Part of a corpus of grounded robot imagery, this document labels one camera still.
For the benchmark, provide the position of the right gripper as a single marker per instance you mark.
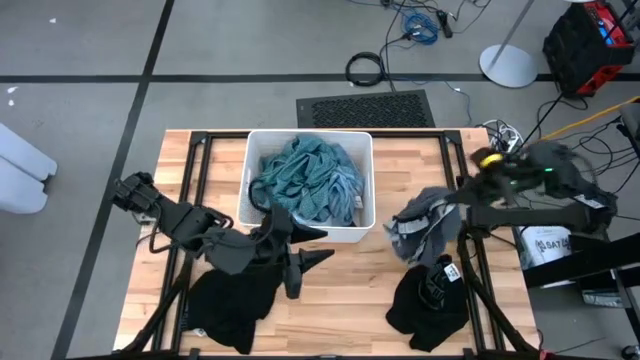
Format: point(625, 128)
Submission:
point(480, 192)

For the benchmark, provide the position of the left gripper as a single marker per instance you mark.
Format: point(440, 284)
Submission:
point(280, 240)

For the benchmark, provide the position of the dark grey cloth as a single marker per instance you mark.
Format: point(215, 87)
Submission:
point(425, 215)

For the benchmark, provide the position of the teal dotted cloth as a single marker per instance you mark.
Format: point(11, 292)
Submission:
point(295, 175)

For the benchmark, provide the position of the black and white sock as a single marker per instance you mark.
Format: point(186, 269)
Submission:
point(437, 285)

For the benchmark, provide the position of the black cloth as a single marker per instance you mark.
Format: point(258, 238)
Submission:
point(225, 310)
point(415, 320)

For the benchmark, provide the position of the white perforated plastic basket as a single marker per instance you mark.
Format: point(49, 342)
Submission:
point(255, 145)

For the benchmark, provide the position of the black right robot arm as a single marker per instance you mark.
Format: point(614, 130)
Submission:
point(530, 217)

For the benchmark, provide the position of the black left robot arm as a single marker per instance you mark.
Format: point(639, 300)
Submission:
point(180, 220)

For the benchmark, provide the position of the white bucket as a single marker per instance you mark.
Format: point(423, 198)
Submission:
point(545, 247)

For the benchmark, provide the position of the black metal shelf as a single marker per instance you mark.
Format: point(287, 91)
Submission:
point(600, 255)

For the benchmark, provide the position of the black perforated floor panel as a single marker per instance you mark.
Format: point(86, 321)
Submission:
point(365, 110)

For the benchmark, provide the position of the black power strip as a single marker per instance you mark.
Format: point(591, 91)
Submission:
point(445, 25)

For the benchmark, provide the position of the red and black crate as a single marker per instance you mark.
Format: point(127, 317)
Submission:
point(575, 50)

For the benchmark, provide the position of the pale grey padded block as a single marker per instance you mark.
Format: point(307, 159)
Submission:
point(25, 150)
point(20, 192)

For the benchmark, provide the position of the white round pedestal stand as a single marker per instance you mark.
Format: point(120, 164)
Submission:
point(510, 67)

